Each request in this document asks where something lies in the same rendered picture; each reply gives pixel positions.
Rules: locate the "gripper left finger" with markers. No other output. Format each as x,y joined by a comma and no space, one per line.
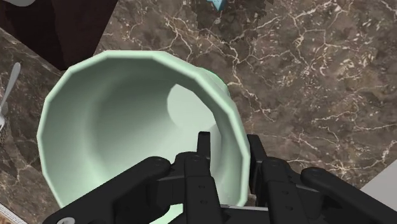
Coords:
192,183

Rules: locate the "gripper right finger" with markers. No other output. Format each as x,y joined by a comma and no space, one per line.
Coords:
279,186

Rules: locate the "pale green bowl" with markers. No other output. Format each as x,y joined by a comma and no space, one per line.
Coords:
118,124

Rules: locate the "light blue object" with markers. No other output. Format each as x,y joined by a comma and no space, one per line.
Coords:
218,3

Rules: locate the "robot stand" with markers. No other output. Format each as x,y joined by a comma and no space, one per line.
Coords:
62,28

